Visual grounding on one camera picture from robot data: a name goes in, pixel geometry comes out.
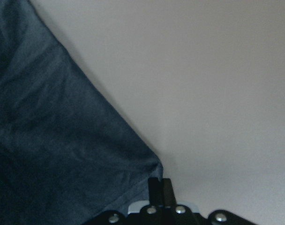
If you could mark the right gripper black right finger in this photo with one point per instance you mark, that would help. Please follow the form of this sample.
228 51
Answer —
168 193

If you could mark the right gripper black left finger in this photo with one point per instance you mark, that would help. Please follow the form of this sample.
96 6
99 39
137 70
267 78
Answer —
154 187

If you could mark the black graphic t-shirt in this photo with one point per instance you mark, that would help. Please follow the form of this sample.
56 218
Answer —
66 155

